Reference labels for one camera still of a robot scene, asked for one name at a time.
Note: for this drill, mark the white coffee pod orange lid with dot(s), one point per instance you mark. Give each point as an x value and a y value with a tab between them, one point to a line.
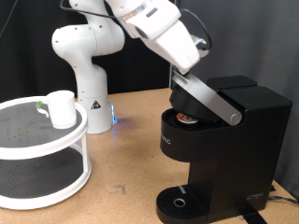
186	118

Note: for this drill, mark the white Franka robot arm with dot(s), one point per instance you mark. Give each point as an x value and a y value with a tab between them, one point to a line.
90	77

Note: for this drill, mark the white two-tier turntable shelf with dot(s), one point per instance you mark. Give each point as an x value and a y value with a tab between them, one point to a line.
40	149

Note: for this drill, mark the black Keurig coffee machine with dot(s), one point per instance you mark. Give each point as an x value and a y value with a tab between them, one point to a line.
249	140

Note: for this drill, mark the black Keurig drip tray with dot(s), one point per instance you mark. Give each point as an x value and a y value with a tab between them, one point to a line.
187	207

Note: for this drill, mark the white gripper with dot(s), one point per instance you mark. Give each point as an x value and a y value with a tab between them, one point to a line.
177	49

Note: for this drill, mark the black tape strip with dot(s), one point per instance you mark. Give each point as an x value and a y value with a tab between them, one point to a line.
253	218

